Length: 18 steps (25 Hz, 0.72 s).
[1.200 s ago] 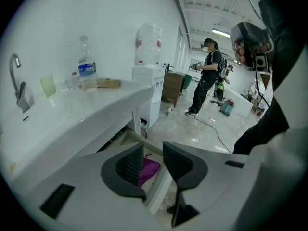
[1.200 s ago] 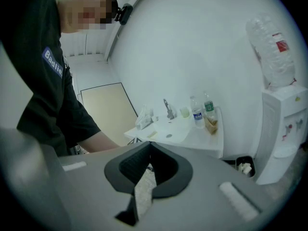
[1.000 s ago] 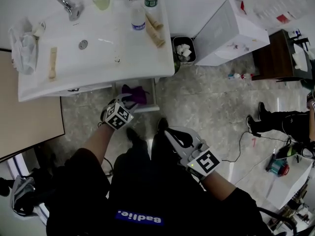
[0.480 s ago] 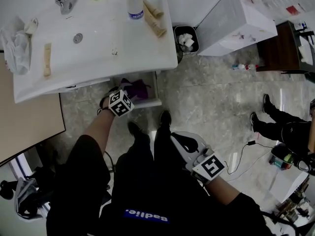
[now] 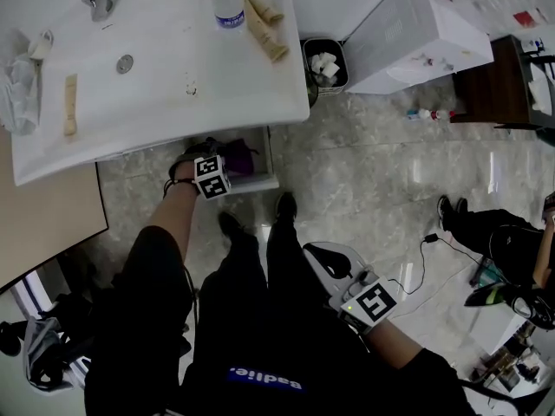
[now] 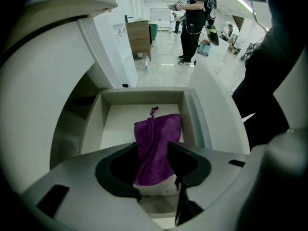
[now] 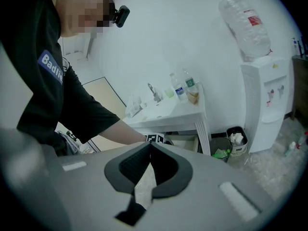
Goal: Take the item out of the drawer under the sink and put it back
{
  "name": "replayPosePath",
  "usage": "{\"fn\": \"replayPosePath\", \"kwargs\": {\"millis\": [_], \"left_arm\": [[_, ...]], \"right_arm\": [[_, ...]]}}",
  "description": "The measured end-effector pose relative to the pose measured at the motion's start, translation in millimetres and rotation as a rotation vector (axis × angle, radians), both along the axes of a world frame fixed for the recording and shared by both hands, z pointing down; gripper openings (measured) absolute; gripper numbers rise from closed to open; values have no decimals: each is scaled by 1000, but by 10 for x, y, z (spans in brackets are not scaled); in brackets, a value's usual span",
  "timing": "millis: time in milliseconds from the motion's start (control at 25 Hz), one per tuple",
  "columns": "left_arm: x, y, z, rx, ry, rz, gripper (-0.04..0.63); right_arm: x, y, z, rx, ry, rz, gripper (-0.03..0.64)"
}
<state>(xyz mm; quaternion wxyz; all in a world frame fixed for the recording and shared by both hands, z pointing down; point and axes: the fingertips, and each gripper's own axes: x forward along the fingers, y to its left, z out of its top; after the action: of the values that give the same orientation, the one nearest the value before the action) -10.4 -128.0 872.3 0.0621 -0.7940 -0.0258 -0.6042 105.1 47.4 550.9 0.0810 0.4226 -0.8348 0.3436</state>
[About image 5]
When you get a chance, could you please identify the black mesh waste bin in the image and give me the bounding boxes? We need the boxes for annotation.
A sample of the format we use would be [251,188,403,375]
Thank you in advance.
[305,82,322,110]

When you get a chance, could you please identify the person's right black shoe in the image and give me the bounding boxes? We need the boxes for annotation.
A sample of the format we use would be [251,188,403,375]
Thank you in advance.
[274,192,299,227]

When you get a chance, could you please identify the person's black shoe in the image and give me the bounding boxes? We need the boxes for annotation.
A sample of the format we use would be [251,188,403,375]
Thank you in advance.
[218,211,249,244]
[274,192,299,227]

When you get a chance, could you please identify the black metal tube frame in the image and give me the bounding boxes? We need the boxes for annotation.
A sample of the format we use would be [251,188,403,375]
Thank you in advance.
[459,377,521,416]

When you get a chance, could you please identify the green red tool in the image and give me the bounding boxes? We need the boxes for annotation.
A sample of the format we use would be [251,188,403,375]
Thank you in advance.
[470,257,504,288]

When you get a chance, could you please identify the dark brown side table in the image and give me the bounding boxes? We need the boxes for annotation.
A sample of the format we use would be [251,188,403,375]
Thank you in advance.
[449,34,555,130]

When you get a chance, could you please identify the beige wooden panel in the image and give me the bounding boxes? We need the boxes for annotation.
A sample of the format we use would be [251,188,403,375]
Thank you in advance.
[0,126,109,294]

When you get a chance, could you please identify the black rectangular waste bin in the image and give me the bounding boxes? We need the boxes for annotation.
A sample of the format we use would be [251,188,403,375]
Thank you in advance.
[302,36,350,100]

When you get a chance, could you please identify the purple cloth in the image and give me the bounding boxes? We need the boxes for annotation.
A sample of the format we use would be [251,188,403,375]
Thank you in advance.
[223,139,261,177]

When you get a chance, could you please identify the gray garment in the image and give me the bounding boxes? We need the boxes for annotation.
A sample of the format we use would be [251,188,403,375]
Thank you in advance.
[22,316,77,392]

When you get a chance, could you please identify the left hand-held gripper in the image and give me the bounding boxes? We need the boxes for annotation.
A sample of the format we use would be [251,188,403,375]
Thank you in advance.
[168,139,233,201]

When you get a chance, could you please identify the white plastic bag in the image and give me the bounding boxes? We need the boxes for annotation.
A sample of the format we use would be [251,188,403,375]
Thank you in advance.
[0,28,44,137]

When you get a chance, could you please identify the black wrist cord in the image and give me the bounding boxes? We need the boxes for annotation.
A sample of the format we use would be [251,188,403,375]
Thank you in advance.
[162,176,197,198]

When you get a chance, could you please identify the white water dispenser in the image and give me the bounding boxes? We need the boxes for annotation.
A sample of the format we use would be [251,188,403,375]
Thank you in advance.
[342,0,495,95]

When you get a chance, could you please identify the dark box of white tissues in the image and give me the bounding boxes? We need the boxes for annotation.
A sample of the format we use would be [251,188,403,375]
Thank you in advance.
[518,52,555,127]

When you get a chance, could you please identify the white drawer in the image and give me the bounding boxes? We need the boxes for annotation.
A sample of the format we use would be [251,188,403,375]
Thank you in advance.
[203,126,281,197]

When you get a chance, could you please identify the person's left forearm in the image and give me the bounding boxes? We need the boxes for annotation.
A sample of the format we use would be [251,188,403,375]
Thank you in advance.
[149,162,200,268]

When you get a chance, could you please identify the person's black trousers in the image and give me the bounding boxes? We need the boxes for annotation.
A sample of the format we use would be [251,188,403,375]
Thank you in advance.
[193,217,348,376]

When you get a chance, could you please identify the beige cosmetic tube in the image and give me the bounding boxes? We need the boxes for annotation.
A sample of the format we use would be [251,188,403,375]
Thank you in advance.
[244,4,291,63]
[241,0,285,23]
[62,74,80,138]

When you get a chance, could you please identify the crumpled white tissues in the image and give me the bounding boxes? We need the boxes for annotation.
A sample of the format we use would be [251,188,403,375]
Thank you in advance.
[308,51,342,87]

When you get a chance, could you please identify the person's right forearm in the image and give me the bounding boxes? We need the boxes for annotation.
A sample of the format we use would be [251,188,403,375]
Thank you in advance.
[363,318,424,370]

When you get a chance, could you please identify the blue label water bottle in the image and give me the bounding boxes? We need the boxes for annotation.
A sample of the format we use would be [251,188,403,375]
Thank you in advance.
[212,0,247,32]

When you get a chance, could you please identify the person's left black shoe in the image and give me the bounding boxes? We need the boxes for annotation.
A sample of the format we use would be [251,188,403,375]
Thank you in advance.
[218,211,249,244]

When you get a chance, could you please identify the person's black shirt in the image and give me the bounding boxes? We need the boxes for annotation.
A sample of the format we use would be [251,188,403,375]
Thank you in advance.
[84,225,472,416]

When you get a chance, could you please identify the white sink vanity cabinet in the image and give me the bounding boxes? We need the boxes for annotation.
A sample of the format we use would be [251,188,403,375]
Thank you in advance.
[10,0,311,188]

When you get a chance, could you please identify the small white cup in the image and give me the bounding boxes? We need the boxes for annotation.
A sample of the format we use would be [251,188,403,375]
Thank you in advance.
[27,29,56,60]

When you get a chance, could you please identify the black floor cable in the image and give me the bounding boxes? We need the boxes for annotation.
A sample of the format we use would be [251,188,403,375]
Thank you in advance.
[388,231,482,296]

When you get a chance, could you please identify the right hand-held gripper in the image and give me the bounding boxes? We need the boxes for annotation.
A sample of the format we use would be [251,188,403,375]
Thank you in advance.
[302,241,399,335]

